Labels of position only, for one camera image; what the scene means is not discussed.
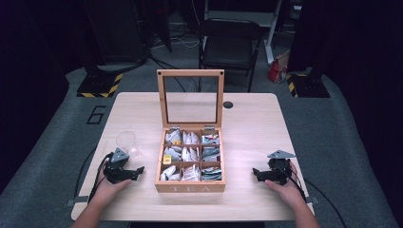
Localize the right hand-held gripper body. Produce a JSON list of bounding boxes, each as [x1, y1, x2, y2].
[[266, 149, 297, 186]]

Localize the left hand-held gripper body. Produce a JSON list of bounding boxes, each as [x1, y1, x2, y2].
[[102, 147, 134, 185]]

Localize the wooden tea box with lid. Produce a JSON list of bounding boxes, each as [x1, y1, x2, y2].
[[154, 68, 226, 194]]

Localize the person's left hand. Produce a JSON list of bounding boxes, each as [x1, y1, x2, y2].
[[93, 159, 133, 205]]

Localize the person's right hand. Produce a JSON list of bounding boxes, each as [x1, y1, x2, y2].
[[263, 161, 306, 208]]

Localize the clear glass cup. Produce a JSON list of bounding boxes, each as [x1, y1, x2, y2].
[[115, 130, 141, 158]]

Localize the pile of white tea bags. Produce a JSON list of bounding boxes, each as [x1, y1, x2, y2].
[[163, 129, 182, 145], [182, 146, 201, 162], [160, 164, 181, 181], [182, 130, 201, 145]]

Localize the tea bags with yellow tag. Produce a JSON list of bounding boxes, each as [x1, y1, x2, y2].
[[163, 145, 182, 165]]

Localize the white tea bags red print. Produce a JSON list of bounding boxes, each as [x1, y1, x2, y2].
[[181, 163, 201, 181]]

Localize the striped black stand base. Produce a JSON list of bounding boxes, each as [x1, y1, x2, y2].
[[285, 72, 331, 99], [76, 72, 124, 99]]

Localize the black folding chair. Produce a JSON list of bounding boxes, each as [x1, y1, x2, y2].
[[198, 18, 266, 93]]

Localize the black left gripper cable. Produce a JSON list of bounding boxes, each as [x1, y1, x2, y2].
[[73, 147, 114, 203]]

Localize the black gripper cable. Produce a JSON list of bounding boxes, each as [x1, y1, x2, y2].
[[73, 147, 114, 203], [273, 160, 348, 228]]

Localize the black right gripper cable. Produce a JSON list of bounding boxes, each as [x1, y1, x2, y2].
[[273, 160, 348, 228]]

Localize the black floor cable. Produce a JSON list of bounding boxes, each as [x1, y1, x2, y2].
[[147, 53, 202, 93]]

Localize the white floor cable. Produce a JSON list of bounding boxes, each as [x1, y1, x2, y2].
[[151, 29, 202, 50]]

